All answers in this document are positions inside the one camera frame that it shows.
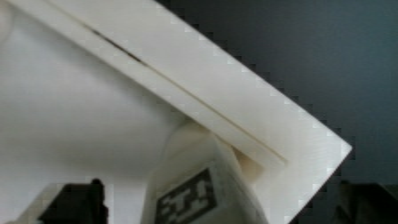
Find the white table leg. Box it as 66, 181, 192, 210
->
141, 122, 269, 224

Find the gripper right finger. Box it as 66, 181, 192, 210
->
333, 181, 398, 224

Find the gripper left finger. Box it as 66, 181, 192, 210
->
16, 178, 112, 224

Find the white square tabletop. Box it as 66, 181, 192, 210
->
0, 0, 350, 224

